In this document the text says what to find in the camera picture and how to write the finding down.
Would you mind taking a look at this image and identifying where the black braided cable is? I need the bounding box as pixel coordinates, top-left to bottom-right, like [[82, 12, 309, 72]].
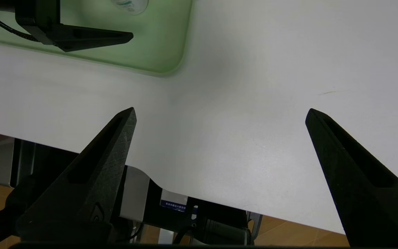
[[0, 9, 40, 43]]

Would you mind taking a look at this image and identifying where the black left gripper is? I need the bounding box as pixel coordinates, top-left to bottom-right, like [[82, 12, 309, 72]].
[[15, 0, 134, 53]]

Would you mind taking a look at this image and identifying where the white bottle with clear cap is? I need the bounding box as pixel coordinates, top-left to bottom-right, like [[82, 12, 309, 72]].
[[111, 0, 149, 15]]

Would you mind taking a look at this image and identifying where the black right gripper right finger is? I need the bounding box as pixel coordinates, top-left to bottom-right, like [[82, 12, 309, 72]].
[[305, 108, 398, 247]]

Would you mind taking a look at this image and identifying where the black robot chassis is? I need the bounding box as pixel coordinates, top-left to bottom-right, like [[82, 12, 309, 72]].
[[144, 187, 255, 247]]

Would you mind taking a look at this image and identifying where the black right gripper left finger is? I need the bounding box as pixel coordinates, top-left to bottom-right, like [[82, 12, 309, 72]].
[[15, 107, 137, 242]]

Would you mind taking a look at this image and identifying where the light green plastic tray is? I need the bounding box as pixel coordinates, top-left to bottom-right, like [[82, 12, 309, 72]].
[[0, 0, 193, 76]]

